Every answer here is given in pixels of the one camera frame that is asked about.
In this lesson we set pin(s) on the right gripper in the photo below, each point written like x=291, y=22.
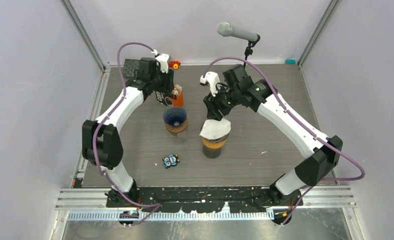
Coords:
x=213, y=105

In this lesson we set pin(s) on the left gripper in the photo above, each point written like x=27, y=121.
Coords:
x=168, y=86

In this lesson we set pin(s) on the white paper coffee filter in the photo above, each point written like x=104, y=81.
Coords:
x=215, y=129

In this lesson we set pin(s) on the orange coffee filter bag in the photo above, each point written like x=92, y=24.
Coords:
x=175, y=100

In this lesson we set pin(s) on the blue ribbed dripper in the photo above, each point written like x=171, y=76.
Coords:
x=174, y=116

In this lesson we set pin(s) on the dark glass carafe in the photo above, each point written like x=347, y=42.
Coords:
x=211, y=153

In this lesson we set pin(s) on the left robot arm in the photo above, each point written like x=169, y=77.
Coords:
x=101, y=143

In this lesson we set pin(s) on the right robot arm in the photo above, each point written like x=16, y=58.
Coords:
x=318, y=150

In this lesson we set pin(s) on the toy train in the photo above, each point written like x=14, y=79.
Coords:
x=175, y=64

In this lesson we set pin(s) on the dark grey studded plate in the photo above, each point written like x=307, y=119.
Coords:
x=130, y=68

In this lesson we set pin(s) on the blue owl toy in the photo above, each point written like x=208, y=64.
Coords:
x=171, y=160

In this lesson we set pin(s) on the black microphone tripod stand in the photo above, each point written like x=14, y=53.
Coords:
x=249, y=49

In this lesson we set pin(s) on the grey microphone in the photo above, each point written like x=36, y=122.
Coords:
x=226, y=29

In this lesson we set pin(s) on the teal block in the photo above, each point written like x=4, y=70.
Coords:
x=291, y=61

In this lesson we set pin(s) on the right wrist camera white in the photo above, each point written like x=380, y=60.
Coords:
x=212, y=79

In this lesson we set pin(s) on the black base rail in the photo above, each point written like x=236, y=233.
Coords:
x=239, y=199

